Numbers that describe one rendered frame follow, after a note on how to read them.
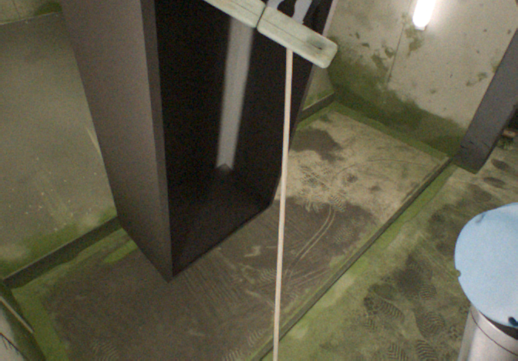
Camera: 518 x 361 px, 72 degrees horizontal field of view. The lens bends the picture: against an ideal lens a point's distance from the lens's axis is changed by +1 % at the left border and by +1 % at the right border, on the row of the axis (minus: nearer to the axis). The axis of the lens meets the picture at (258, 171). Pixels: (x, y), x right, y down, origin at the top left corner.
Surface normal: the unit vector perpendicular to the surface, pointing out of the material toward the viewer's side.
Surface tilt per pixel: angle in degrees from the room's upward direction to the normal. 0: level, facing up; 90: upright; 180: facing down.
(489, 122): 90
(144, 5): 102
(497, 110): 90
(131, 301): 0
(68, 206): 57
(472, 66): 90
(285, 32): 71
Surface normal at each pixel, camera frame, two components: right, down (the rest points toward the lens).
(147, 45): 0.69, 0.61
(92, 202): 0.59, -0.01
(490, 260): -0.98, 0.02
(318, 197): 0.00, -0.75
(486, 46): -0.72, 0.46
